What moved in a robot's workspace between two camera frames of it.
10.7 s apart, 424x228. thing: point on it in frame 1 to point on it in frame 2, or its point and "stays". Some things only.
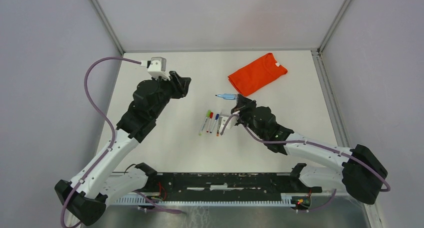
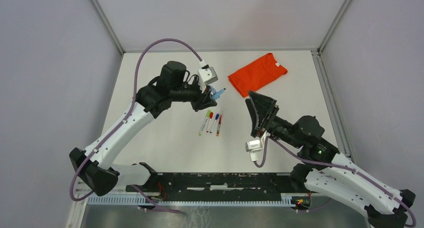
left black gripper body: x=167 y=89 to x=194 y=93
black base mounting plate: x=226 y=185 stays
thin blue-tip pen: x=213 y=125 stays
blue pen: x=228 y=96 to x=216 y=94
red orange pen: x=219 y=125 stays
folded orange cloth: x=255 y=77 stays
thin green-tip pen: x=202 y=126 stays
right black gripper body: x=245 y=113 to x=267 y=123
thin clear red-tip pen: x=209 y=125 stays
